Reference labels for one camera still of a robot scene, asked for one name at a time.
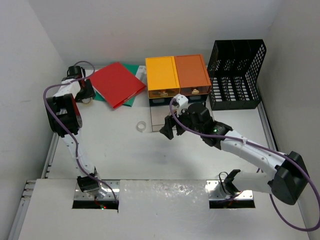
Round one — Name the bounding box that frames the orange drawer box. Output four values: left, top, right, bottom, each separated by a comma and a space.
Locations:
174, 54, 211, 96

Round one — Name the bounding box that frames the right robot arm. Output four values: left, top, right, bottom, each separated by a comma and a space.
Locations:
160, 97, 308, 205

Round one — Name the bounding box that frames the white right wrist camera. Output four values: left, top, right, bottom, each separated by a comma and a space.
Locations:
171, 94, 189, 117

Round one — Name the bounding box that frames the small clear tape roll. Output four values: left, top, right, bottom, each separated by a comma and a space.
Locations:
136, 121, 147, 133

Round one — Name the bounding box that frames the yellow drawer box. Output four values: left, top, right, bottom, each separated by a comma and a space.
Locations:
145, 56, 180, 99

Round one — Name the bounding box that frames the red folder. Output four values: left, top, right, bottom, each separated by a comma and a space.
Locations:
88, 61, 147, 109

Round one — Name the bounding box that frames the brown tape roll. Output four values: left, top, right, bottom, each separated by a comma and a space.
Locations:
82, 98, 93, 105

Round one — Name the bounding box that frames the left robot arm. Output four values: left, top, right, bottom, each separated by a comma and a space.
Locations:
43, 65, 102, 197

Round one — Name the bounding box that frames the black mesh file rack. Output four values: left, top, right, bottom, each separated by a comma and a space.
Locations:
207, 39, 267, 111

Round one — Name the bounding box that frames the green folder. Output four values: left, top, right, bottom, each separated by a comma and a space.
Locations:
93, 62, 142, 108

